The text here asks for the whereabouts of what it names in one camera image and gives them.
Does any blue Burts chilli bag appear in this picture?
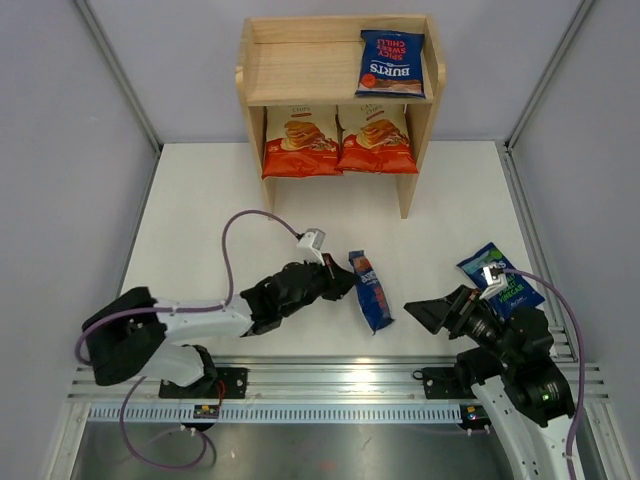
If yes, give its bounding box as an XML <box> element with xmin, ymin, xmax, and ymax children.
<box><xmin>355</xmin><ymin>29</ymin><xmax>426</xmax><ymax>99</ymax></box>
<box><xmin>349</xmin><ymin>250</ymin><xmax>394</xmax><ymax>335</ymax></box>

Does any cassava chips bag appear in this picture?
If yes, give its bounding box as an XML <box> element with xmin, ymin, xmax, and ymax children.
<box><xmin>262</xmin><ymin>105</ymin><xmax>342</xmax><ymax>179</ymax></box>
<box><xmin>337</xmin><ymin>104</ymin><xmax>418</xmax><ymax>175</ymax></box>

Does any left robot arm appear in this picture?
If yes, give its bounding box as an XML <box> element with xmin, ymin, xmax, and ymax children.
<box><xmin>75</xmin><ymin>254</ymin><xmax>358</xmax><ymax>388</ymax></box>

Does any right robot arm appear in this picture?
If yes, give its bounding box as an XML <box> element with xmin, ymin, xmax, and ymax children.
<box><xmin>404</xmin><ymin>286</ymin><xmax>584</xmax><ymax>479</ymax></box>

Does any wooden two-tier shelf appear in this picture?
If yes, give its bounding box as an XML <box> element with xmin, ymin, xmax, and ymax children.
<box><xmin>235</xmin><ymin>14</ymin><xmax>447</xmax><ymax>217</ymax></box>

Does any blue Burts salt vinegar bag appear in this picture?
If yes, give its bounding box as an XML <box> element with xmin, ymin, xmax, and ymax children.
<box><xmin>457</xmin><ymin>242</ymin><xmax>545</xmax><ymax>320</ymax></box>

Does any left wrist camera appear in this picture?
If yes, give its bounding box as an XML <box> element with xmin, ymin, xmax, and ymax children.
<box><xmin>296</xmin><ymin>228</ymin><xmax>326</xmax><ymax>265</ymax></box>

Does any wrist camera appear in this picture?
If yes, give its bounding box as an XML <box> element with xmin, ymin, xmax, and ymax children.
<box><xmin>480</xmin><ymin>263</ymin><xmax>508</xmax><ymax>300</ymax></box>
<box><xmin>296</xmin><ymin>228</ymin><xmax>326</xmax><ymax>265</ymax></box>

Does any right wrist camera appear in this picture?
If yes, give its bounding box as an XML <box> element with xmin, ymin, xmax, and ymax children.
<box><xmin>480</xmin><ymin>263</ymin><xmax>508</xmax><ymax>300</ymax></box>

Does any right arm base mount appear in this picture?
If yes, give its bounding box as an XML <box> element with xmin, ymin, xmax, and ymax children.
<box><xmin>412</xmin><ymin>367</ymin><xmax>475</xmax><ymax>400</ymax></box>

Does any aluminium mounting rail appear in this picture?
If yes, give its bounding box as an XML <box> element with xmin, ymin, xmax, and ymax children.
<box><xmin>67</xmin><ymin>355</ymin><xmax>611</xmax><ymax>426</ymax></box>

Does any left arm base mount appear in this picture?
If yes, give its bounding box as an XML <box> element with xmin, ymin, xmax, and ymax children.
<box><xmin>158</xmin><ymin>367</ymin><xmax>249</xmax><ymax>400</ymax></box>

